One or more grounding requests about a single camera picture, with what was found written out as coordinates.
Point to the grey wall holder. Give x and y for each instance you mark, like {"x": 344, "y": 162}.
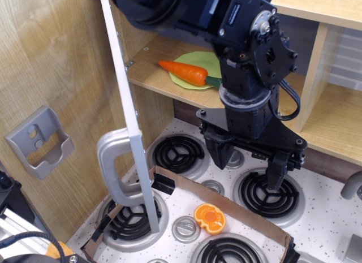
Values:
{"x": 30, "y": 135}

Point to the back left black burner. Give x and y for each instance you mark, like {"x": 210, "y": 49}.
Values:
{"x": 179, "y": 154}

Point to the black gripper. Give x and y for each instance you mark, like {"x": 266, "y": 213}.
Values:
{"x": 262, "y": 134}

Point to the black burner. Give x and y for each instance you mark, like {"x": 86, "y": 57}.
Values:
{"x": 130, "y": 223}
{"x": 179, "y": 154}
{"x": 229, "y": 250}
{"x": 254, "y": 193}

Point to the back right black burner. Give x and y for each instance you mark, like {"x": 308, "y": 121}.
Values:
{"x": 254, "y": 193}

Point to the grey toy microwave door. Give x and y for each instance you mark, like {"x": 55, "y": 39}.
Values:
{"x": 125, "y": 140}

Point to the grey stove knob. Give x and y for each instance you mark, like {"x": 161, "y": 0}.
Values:
{"x": 236, "y": 160}
{"x": 214, "y": 186}
{"x": 185, "y": 229}

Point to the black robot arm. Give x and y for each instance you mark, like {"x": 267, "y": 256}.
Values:
{"x": 254, "y": 59}

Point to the grey middle stove knob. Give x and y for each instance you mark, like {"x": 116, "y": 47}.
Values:
{"x": 214, "y": 186}

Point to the front right black burner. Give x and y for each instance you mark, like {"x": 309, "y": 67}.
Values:
{"x": 229, "y": 250}

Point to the grey toy faucet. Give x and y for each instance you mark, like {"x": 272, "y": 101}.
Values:
{"x": 352, "y": 186}

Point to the grey front stove knob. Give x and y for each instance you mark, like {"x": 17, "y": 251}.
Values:
{"x": 185, "y": 229}

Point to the orange toy fruit half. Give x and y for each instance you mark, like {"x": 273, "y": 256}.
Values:
{"x": 210, "y": 218}

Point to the brown cardboard barrier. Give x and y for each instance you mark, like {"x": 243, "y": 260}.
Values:
{"x": 176, "y": 196}

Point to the front left black burner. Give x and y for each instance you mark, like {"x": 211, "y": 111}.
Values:
{"x": 130, "y": 223}

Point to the green toy plate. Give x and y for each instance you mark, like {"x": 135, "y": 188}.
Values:
{"x": 199, "y": 60}

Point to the orange toy carrot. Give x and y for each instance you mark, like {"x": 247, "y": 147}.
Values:
{"x": 194, "y": 75}

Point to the grey back stove knob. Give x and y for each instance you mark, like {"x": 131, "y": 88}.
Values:
{"x": 236, "y": 160}

